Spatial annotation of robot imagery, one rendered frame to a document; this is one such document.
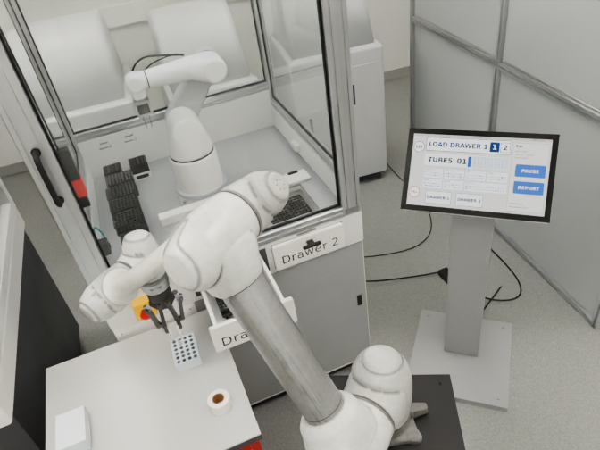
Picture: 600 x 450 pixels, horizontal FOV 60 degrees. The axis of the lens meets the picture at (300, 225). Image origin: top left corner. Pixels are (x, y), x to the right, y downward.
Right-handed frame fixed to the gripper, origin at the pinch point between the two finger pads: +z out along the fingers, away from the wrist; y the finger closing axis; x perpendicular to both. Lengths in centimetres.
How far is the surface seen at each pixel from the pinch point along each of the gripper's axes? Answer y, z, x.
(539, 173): 135, -22, -10
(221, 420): 6.4, 10.8, -33.0
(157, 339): -7.7, 10.8, 9.2
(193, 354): 3.4, 7.3, -6.9
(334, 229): 67, -5, 17
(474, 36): 197, -23, 116
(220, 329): 14.5, -5.1, -11.8
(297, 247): 51, -2, 17
